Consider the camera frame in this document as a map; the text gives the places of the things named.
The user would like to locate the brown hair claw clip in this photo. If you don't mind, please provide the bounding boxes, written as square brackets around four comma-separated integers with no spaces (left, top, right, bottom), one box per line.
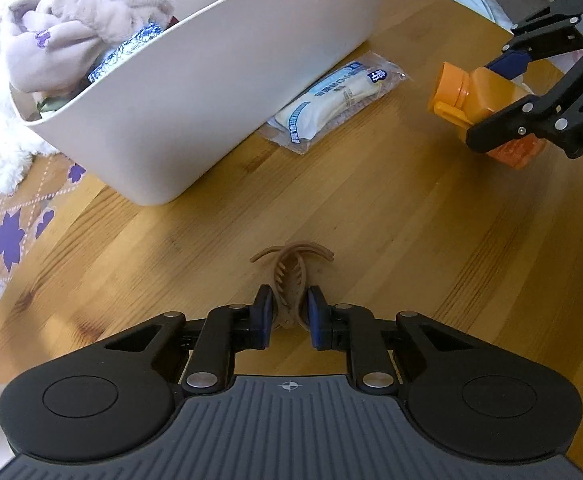
[249,240,335,330]

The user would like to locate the orange square bottle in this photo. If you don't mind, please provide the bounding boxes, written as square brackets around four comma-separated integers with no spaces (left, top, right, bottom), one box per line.
[428,62,546,169]

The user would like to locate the packaged white bread roll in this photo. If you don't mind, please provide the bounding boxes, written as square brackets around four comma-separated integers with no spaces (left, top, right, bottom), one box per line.
[256,52,409,155]

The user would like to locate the blue white tissue pack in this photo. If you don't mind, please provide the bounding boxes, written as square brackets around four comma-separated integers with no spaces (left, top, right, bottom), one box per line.
[87,22,163,82]

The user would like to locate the lavender knotted socks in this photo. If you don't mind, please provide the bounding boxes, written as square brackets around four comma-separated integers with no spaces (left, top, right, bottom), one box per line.
[3,0,174,93]

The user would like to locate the green snack bag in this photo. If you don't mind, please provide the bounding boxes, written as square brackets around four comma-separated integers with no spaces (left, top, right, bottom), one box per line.
[33,92,78,114]

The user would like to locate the floral brown table runner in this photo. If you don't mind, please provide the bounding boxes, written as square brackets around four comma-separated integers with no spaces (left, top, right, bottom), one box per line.
[0,155,108,300]

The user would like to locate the beige plastic storage bin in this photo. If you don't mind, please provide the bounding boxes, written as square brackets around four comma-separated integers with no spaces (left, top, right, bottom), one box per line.
[12,0,381,206]

